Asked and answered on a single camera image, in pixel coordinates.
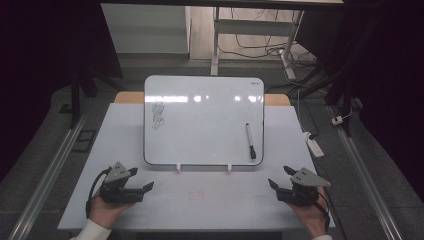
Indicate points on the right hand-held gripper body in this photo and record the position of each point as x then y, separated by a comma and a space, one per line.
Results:
301, 193

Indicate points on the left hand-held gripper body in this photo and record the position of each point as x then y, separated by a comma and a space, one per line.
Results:
118, 193

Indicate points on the white marker with black cap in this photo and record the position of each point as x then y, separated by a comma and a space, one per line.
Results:
250, 140

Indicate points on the white whiteboard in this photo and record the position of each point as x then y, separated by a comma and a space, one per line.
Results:
203, 123

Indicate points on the person's left hand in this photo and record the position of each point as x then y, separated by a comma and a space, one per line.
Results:
105, 211

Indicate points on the person's right hand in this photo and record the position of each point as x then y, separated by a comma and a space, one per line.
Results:
311, 216

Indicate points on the white whiteboard support clip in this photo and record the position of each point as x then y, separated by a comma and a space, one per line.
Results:
229, 168
178, 167

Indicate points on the small white adapter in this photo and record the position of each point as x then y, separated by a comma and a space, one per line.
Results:
337, 120

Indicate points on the wooden board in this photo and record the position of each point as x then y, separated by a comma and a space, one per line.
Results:
128, 98

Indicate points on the black metal stand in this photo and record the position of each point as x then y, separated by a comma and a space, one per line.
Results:
75, 100

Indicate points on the white cabinet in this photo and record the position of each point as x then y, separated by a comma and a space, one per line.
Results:
143, 30

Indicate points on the aluminium rail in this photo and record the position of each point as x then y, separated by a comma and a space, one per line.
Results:
366, 186
43, 186

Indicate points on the white desk frame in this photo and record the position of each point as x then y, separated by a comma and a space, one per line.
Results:
253, 27

